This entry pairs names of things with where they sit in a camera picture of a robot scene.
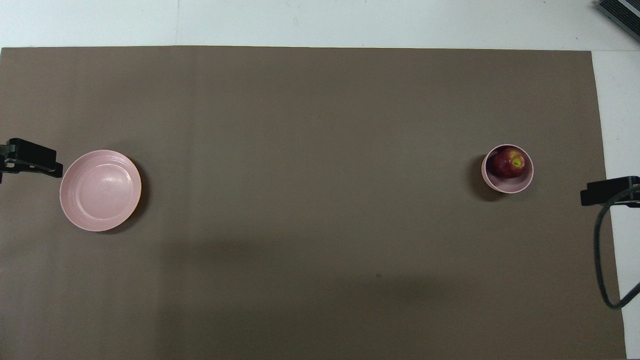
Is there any dark red apple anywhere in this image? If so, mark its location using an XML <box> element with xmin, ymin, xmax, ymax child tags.
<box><xmin>487</xmin><ymin>147</ymin><xmax>527</xmax><ymax>180</ymax></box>

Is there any pink plate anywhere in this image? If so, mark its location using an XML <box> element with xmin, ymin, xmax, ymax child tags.
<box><xmin>59</xmin><ymin>149</ymin><xmax>142</xmax><ymax>232</ymax></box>

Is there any pink bowl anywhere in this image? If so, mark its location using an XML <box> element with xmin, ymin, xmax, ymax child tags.
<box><xmin>481</xmin><ymin>144</ymin><xmax>534</xmax><ymax>195</ymax></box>

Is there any dark ribbed device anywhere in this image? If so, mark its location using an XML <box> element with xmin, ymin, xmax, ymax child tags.
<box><xmin>595</xmin><ymin>0</ymin><xmax>640</xmax><ymax>43</ymax></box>

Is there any brown table mat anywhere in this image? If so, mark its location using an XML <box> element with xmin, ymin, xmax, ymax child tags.
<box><xmin>0</xmin><ymin>46</ymin><xmax>627</xmax><ymax>360</ymax></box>

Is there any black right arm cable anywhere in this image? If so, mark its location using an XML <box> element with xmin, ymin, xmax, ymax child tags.
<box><xmin>593</xmin><ymin>186</ymin><xmax>640</xmax><ymax>310</ymax></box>

